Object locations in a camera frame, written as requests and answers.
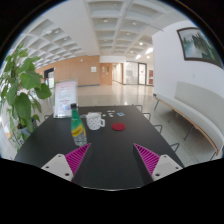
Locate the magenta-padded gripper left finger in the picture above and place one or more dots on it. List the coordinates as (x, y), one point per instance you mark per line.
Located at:
(58, 165)

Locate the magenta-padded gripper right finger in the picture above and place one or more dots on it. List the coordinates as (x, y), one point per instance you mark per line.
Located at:
(166, 166)

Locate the green drink bottle yellow label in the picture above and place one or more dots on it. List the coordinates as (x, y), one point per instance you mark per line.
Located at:
(78, 128)

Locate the group of black chairs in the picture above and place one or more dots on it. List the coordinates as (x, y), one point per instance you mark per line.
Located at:
(158, 125)

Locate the small colourful square sticker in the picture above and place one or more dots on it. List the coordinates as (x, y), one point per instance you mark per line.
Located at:
(83, 116)

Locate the white polka-dot mug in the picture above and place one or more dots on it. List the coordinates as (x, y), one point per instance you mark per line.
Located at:
(94, 121)

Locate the flat round red coaster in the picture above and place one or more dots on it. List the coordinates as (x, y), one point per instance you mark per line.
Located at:
(118, 126)

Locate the clear stand with pink poster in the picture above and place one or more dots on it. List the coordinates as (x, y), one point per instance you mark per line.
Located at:
(65, 96)

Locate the green leafy potted plant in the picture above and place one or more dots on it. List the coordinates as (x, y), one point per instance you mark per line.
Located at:
(21, 103)

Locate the small white sticker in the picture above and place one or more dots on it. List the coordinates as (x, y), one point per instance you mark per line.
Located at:
(111, 115)

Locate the glass double door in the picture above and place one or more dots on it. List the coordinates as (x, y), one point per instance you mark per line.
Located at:
(131, 72)

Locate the framed landscape painting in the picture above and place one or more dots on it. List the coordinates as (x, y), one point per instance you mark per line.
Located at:
(196, 45)

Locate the group of ceiling lights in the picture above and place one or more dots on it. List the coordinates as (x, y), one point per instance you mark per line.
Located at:
(105, 20)

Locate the long white wall bench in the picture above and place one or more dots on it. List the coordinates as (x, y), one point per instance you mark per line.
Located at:
(200, 106)

